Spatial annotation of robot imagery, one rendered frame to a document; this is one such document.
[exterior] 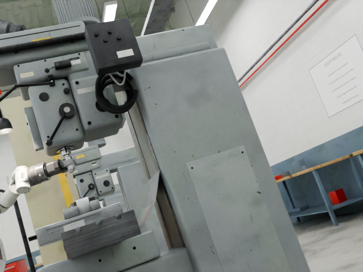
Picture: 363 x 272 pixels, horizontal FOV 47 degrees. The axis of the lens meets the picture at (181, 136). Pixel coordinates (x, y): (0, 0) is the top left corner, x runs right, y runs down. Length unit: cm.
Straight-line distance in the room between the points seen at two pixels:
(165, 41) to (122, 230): 116
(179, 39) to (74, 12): 54
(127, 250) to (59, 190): 199
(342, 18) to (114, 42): 490
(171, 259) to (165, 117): 63
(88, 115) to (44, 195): 187
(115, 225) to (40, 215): 243
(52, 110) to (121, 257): 73
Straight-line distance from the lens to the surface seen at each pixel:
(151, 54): 213
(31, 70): 205
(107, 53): 181
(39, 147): 203
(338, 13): 645
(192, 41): 223
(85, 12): 223
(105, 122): 196
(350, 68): 642
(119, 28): 188
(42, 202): 374
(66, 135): 196
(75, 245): 132
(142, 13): 1152
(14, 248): 1106
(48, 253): 371
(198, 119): 193
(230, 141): 195
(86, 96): 200
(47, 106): 200
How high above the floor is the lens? 84
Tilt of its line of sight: 10 degrees up
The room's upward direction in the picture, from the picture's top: 19 degrees counter-clockwise
